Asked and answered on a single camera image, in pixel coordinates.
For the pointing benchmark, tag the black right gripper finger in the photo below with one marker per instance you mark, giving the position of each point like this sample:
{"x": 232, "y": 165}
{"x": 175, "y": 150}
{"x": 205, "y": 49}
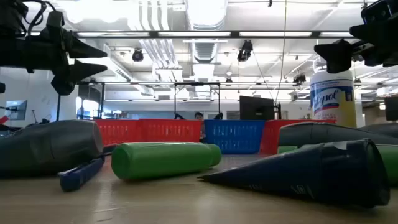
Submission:
{"x": 337, "y": 56}
{"x": 381, "y": 46}

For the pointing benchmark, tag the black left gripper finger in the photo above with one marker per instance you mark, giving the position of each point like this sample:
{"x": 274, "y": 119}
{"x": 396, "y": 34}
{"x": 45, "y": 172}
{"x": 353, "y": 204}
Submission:
{"x": 66, "y": 79}
{"x": 77, "y": 48}

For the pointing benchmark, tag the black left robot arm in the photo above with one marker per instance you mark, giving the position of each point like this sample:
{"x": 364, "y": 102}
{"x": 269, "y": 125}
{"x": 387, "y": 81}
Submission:
{"x": 11, "y": 15}

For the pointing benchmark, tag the Lysol wipes canister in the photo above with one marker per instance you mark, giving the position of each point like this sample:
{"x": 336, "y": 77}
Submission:
{"x": 334, "y": 99}

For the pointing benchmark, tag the black computer monitor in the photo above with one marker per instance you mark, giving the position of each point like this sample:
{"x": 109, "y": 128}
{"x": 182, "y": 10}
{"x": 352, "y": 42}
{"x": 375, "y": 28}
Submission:
{"x": 391, "y": 109}
{"x": 256, "y": 109}

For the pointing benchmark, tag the red background object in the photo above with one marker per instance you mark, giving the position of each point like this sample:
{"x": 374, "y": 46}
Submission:
{"x": 3, "y": 119}

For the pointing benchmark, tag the red plastic mesh basket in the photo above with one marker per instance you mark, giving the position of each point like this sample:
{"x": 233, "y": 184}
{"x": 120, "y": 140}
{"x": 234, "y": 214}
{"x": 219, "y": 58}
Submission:
{"x": 171, "y": 130}
{"x": 121, "y": 132}
{"x": 270, "y": 137}

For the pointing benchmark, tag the dark green flat object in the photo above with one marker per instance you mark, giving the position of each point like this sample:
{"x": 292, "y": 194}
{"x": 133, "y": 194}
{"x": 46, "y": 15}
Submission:
{"x": 311, "y": 133}

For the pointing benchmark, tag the black overhead beam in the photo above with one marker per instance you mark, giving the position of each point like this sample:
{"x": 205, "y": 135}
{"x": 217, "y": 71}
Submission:
{"x": 234, "y": 34}

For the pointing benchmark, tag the dark blue cone bag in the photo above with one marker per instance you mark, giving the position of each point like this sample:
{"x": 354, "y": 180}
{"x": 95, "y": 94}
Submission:
{"x": 326, "y": 172}

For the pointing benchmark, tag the blue plastic mesh basket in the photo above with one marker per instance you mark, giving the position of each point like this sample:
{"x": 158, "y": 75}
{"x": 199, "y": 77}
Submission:
{"x": 234, "y": 137}

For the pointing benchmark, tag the person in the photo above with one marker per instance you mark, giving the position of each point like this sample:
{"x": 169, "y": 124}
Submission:
{"x": 199, "y": 116}

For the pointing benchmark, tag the black background stand frame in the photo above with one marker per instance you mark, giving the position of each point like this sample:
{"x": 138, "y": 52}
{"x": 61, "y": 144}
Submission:
{"x": 58, "y": 109}

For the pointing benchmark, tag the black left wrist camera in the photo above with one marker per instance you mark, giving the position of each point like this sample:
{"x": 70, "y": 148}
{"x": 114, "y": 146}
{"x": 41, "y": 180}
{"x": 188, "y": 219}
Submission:
{"x": 55, "y": 21}

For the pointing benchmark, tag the black ceiling camera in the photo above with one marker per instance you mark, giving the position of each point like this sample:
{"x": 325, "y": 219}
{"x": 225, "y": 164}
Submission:
{"x": 299, "y": 79}
{"x": 137, "y": 56}
{"x": 245, "y": 51}

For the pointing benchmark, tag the grey wall monitor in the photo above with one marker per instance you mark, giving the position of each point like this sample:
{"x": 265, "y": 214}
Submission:
{"x": 17, "y": 109}

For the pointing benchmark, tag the black background rig frame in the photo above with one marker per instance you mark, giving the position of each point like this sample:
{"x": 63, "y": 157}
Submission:
{"x": 196, "y": 83}

